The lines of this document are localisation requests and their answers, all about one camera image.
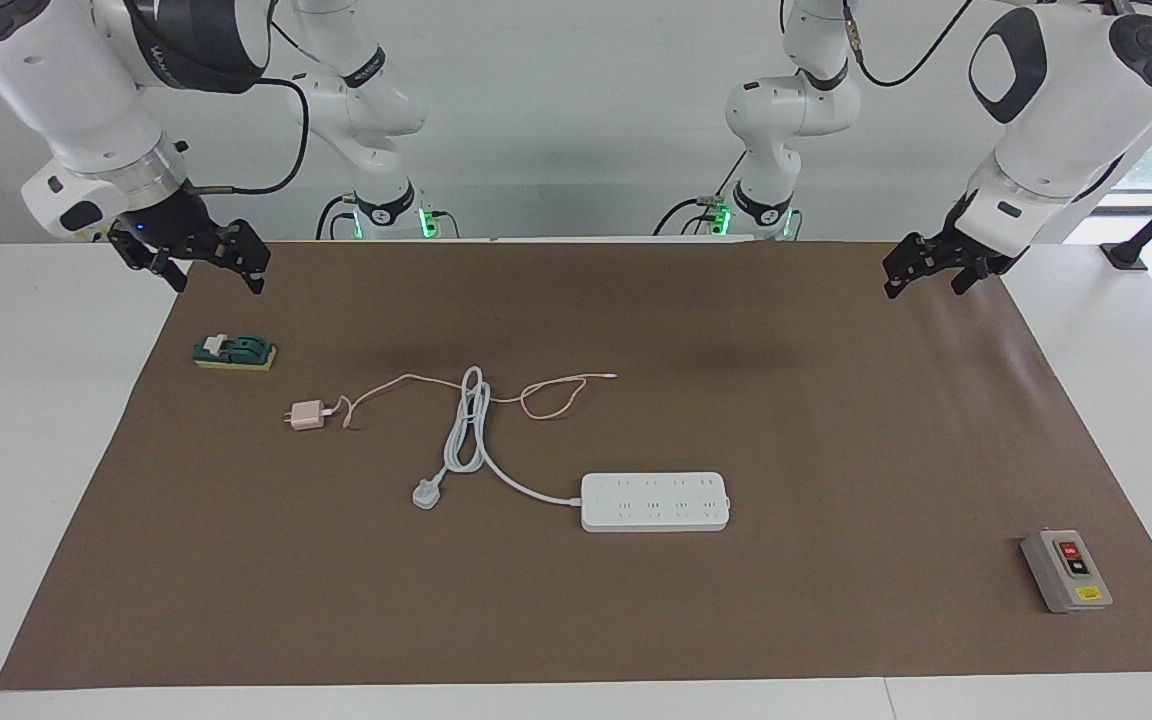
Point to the green knife switch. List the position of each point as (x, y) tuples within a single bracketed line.
[(241, 350)]

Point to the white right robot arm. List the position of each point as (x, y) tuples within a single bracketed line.
[(66, 90)]

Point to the pink charger block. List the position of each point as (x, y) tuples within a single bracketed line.
[(308, 414)]

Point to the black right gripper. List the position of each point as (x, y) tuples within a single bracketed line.
[(181, 230)]

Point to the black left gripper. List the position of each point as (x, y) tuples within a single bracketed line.
[(966, 248)]

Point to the brown table mat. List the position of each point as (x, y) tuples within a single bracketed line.
[(836, 450)]

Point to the grey on-off switch box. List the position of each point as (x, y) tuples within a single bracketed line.
[(1061, 575)]

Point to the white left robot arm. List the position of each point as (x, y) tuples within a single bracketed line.
[(1056, 110)]

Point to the white power strip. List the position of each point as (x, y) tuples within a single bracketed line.
[(656, 500)]

